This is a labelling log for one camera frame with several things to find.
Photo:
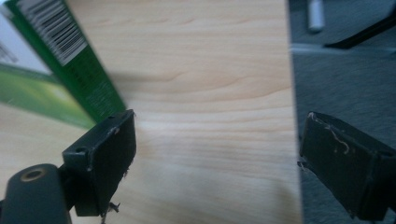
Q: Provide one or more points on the black bar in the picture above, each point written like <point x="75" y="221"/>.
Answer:
<point x="362" y="34"/>

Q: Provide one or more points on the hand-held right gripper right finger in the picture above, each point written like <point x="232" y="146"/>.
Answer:
<point x="345" y="161"/>

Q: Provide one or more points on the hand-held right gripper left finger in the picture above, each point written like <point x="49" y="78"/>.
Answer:
<point x="102" y="161"/>

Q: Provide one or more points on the green and white box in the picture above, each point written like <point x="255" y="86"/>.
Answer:
<point x="71" y="62"/>

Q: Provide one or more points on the white cylindrical object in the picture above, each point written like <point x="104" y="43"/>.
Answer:
<point x="315" y="15"/>

